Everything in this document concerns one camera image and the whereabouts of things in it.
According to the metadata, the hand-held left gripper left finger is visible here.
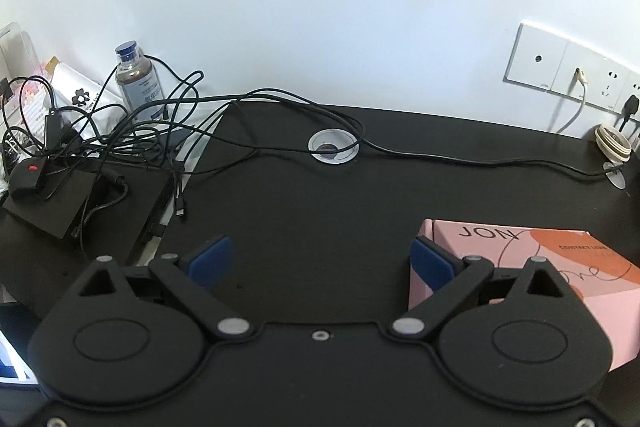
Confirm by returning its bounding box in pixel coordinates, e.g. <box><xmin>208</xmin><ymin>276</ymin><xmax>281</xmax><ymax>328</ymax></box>
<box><xmin>78</xmin><ymin>235</ymin><xmax>252</xmax><ymax>342</ymax></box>

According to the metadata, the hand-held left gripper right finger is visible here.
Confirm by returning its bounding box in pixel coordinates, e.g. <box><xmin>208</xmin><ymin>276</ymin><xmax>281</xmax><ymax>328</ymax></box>
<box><xmin>389</xmin><ymin>235</ymin><xmax>567</xmax><ymax>342</ymax></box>

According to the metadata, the pink cardboard box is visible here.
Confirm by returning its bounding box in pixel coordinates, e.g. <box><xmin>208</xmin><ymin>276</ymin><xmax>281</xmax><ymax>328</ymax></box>
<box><xmin>408</xmin><ymin>219</ymin><xmax>640</xmax><ymax>371</ymax></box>

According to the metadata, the black desktop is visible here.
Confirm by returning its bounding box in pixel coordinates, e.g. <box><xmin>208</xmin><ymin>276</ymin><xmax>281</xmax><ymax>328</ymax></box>
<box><xmin>0</xmin><ymin>99</ymin><xmax>640</xmax><ymax>427</ymax></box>

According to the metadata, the flat black box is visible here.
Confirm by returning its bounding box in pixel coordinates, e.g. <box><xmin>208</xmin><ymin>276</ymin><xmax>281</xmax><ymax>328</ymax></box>
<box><xmin>0</xmin><ymin>156</ymin><xmax>174</xmax><ymax>324</ymax></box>

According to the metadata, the silver desk grommet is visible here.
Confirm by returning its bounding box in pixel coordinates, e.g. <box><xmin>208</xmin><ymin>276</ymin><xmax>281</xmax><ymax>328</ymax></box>
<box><xmin>308</xmin><ymin>129</ymin><xmax>360</xmax><ymax>164</ymax></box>

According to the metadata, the small black box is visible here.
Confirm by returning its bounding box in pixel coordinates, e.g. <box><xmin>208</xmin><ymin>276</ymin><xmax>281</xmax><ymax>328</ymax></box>
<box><xmin>2</xmin><ymin>166</ymin><xmax>104</xmax><ymax>241</ymax></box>

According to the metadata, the glass bottle blue cap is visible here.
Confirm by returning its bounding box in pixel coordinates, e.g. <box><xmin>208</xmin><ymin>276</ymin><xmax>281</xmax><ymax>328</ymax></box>
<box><xmin>114</xmin><ymin>40</ymin><xmax>166</xmax><ymax>122</ymax></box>

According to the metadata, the black device red button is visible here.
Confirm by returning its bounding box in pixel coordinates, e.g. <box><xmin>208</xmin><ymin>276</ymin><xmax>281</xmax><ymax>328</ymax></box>
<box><xmin>9</xmin><ymin>160</ymin><xmax>49</xmax><ymax>200</ymax></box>

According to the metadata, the round pale disc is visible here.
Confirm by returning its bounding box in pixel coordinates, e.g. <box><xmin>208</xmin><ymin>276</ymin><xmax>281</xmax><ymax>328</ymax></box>
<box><xmin>602</xmin><ymin>160</ymin><xmax>629</xmax><ymax>189</ymax></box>

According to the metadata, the white packet clover print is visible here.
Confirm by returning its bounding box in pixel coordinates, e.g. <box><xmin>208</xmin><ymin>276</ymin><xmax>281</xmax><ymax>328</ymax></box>
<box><xmin>47</xmin><ymin>56</ymin><xmax>132</xmax><ymax>144</ymax></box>

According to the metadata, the white tablet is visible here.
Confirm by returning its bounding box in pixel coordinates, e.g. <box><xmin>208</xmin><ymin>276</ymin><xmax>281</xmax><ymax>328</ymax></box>
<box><xmin>0</xmin><ymin>301</ymin><xmax>42</xmax><ymax>389</ymax></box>

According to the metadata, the black power plug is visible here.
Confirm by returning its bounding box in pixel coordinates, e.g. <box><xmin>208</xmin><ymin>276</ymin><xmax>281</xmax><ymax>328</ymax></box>
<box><xmin>619</xmin><ymin>94</ymin><xmax>640</xmax><ymax>136</ymax></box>

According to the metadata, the clear plastic organiser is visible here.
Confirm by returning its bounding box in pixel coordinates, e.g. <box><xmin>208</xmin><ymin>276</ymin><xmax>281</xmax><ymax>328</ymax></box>
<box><xmin>0</xmin><ymin>22</ymin><xmax>52</xmax><ymax>144</ymax></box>

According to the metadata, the long black cable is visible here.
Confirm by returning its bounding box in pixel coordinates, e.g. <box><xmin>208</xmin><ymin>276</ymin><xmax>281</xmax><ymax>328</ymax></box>
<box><xmin>239</xmin><ymin>88</ymin><xmax>624</xmax><ymax>182</ymax></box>

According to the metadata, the tangle of black cables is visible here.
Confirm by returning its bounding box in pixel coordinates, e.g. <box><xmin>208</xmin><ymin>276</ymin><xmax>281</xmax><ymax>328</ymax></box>
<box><xmin>0</xmin><ymin>69</ymin><xmax>261</xmax><ymax>253</ymax></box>

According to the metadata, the black cable adapter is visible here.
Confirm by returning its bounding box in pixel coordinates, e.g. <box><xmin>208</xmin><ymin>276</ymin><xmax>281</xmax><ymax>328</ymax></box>
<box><xmin>44</xmin><ymin>107</ymin><xmax>64</xmax><ymax>153</ymax></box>

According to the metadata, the coiled beige cable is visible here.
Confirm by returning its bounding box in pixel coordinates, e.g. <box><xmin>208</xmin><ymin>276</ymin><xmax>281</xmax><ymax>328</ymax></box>
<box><xmin>594</xmin><ymin>124</ymin><xmax>634</xmax><ymax>160</ymax></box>

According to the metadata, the white cable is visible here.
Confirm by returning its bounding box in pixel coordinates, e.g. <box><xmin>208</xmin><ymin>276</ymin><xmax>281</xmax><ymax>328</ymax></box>
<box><xmin>554</xmin><ymin>67</ymin><xmax>589</xmax><ymax>136</ymax></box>

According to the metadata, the white round-hole wall plate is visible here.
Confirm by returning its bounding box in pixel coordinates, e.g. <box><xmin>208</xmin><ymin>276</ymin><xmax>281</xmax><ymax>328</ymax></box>
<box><xmin>503</xmin><ymin>22</ymin><xmax>571</xmax><ymax>90</ymax></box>

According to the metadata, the white data wall plate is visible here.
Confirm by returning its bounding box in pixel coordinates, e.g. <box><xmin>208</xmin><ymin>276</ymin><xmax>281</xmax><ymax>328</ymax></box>
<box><xmin>550</xmin><ymin>41</ymin><xmax>614</xmax><ymax>106</ymax></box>

